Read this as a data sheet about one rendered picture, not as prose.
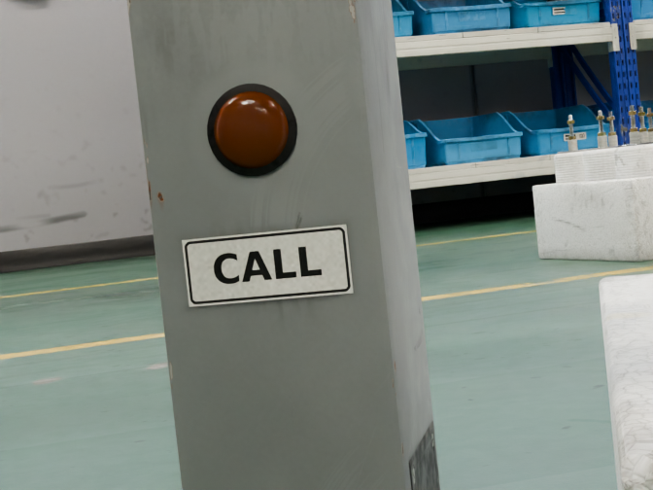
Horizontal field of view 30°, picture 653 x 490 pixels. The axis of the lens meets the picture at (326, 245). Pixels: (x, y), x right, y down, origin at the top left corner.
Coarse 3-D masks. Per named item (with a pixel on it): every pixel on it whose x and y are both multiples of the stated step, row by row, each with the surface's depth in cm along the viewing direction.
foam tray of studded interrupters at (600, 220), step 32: (544, 192) 293; (576, 192) 281; (608, 192) 270; (640, 192) 263; (544, 224) 295; (576, 224) 282; (608, 224) 271; (640, 224) 263; (544, 256) 296; (576, 256) 284; (608, 256) 273; (640, 256) 263
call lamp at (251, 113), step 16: (240, 96) 35; (256, 96) 35; (224, 112) 35; (240, 112) 35; (256, 112) 35; (272, 112) 35; (224, 128) 35; (240, 128) 35; (256, 128) 35; (272, 128) 35; (288, 128) 35; (224, 144) 35; (240, 144) 35; (256, 144) 35; (272, 144) 35; (240, 160) 35; (256, 160) 35; (272, 160) 35
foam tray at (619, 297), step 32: (608, 288) 58; (640, 288) 57; (608, 320) 48; (640, 320) 46; (608, 352) 41; (640, 352) 39; (608, 384) 50; (640, 384) 34; (640, 416) 30; (640, 448) 27; (640, 480) 26
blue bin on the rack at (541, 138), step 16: (528, 112) 566; (544, 112) 569; (560, 112) 565; (576, 112) 551; (592, 112) 540; (528, 128) 521; (544, 128) 568; (560, 128) 517; (576, 128) 519; (592, 128) 522; (608, 128) 525; (528, 144) 524; (544, 144) 516; (560, 144) 518; (592, 144) 523
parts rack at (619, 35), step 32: (608, 0) 519; (480, 32) 502; (512, 32) 506; (544, 32) 510; (576, 32) 514; (608, 32) 518; (640, 32) 523; (416, 64) 555; (448, 64) 559; (576, 96) 576; (608, 96) 539; (512, 160) 507; (544, 160) 574
